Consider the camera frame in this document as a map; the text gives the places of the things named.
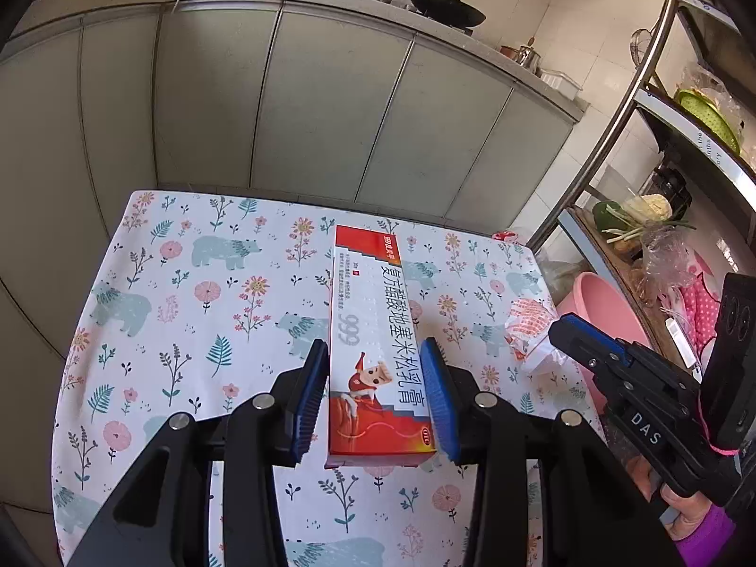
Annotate metal shelf rack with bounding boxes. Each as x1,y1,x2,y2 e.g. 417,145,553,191
525,0,756,379

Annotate pink plastic bucket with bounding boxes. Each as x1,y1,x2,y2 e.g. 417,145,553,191
555,272,654,421

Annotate green colander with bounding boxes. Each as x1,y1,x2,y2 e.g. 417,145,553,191
674,88,743,155

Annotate white plastic container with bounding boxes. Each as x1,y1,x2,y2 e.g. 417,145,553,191
540,69,583,101

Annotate orange white plastic bag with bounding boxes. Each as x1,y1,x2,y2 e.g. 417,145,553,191
505,298,571,380

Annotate metal strainer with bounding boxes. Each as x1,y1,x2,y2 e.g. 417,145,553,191
629,27,660,69

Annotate green pepper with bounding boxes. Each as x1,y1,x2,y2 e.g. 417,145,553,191
592,200,627,235

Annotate black wok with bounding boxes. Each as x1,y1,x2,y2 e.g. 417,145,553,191
409,0,487,31

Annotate pink dotted cloth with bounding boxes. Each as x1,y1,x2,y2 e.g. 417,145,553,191
672,250,725,351

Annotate steel kettle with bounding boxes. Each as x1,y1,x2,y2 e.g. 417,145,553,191
501,36,543,75

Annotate cauliflower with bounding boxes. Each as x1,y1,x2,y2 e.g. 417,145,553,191
622,193,673,223

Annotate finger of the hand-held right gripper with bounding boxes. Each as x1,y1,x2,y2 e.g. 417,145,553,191
558,313,646,368
548,325,628,404

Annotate printed floral tablecloth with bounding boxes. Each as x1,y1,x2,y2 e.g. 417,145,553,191
52,190,610,567

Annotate person's right forearm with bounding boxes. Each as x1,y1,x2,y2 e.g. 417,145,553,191
675,504,740,567

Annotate clear plastic bag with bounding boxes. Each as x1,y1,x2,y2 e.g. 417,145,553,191
640,227,719,309

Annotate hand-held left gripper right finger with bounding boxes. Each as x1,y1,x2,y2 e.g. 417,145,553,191
419,336,686,567

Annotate red white medicine box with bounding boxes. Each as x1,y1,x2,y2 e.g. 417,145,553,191
324,223,441,469

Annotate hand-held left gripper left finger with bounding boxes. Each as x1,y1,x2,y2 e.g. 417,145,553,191
68,339,329,567

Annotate kitchen counter cabinets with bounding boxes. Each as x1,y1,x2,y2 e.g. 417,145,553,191
0,0,592,367

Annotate person's right hand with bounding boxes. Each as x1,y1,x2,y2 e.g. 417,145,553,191
629,455,725,542

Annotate green onions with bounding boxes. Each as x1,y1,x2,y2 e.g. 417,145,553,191
605,206,699,247

